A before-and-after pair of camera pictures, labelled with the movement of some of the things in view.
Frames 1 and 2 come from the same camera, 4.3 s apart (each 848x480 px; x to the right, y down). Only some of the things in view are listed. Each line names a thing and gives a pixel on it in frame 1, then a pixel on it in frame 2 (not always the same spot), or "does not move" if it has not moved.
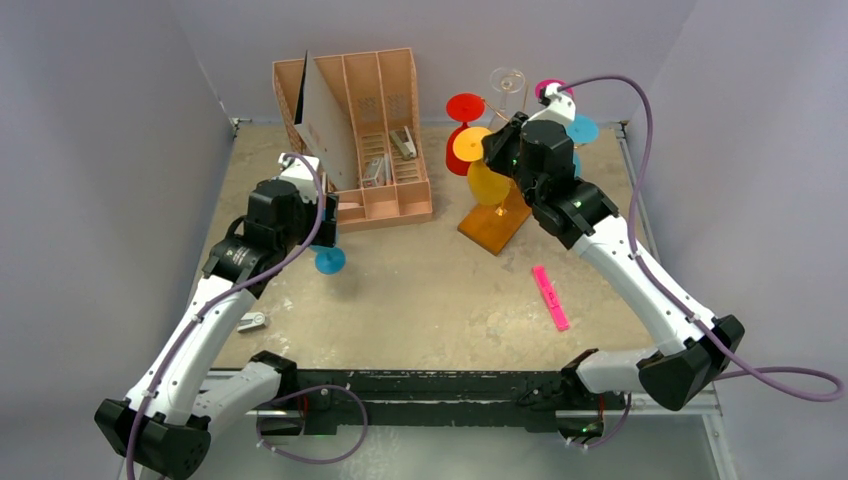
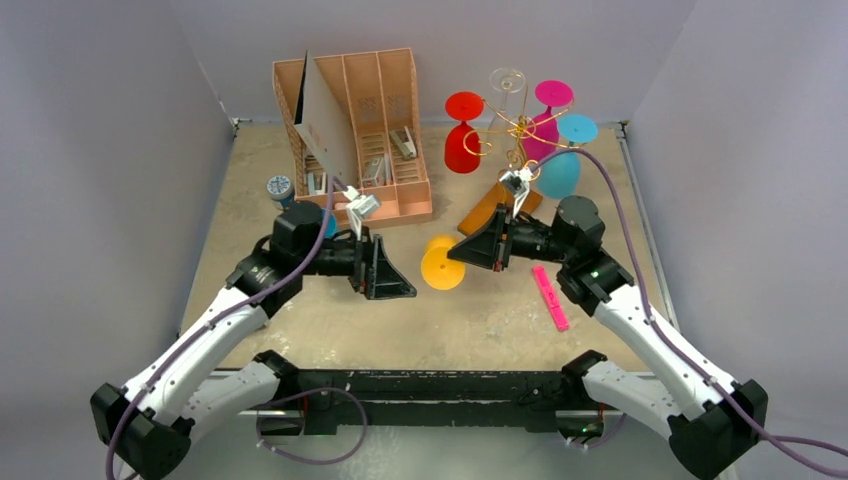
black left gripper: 325,234 → 377,276
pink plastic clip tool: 550,298 does not move
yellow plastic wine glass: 486,185 → 438,270
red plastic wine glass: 466,108 does not move
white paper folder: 319,121 does not move
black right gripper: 498,147 → 501,238
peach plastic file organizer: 374,97 does not move
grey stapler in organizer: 407,148 does not move
